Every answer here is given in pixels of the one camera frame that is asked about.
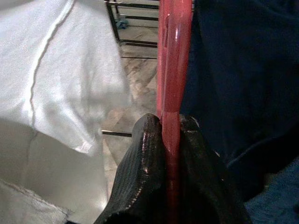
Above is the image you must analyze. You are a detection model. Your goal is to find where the white shirt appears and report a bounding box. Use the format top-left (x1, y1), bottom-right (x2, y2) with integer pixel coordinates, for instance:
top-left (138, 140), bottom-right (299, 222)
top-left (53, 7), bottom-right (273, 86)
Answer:
top-left (0, 0), bottom-right (133, 224)

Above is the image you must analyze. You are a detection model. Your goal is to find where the navy and white jacket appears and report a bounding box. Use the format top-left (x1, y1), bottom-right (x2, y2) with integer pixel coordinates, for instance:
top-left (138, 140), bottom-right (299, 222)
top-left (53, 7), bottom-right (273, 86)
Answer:
top-left (179, 0), bottom-right (299, 203)

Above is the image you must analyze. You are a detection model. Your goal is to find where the blue textured cloth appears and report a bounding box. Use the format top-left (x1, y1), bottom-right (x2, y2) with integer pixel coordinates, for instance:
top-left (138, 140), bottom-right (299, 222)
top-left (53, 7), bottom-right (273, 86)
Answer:
top-left (242, 156), bottom-right (299, 224)

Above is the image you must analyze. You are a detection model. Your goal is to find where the red plastic hanger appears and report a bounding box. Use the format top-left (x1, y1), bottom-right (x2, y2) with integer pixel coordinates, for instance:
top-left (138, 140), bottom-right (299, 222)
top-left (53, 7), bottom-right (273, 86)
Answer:
top-left (156, 0), bottom-right (194, 224)

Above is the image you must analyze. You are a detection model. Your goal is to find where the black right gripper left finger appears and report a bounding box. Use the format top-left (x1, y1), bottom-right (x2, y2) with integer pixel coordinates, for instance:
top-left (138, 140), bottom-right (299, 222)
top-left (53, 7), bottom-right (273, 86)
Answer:
top-left (93, 113), bottom-right (169, 224)

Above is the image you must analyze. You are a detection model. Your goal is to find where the black metal drying rack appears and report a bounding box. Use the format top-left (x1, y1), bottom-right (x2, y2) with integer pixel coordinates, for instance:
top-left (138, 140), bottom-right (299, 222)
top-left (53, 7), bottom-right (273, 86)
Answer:
top-left (101, 0), bottom-right (162, 138)

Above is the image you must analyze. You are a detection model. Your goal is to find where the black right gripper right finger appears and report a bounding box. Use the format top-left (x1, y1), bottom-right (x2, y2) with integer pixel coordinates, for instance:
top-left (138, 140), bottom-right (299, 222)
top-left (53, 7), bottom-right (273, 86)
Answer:
top-left (178, 115), bottom-right (254, 224)

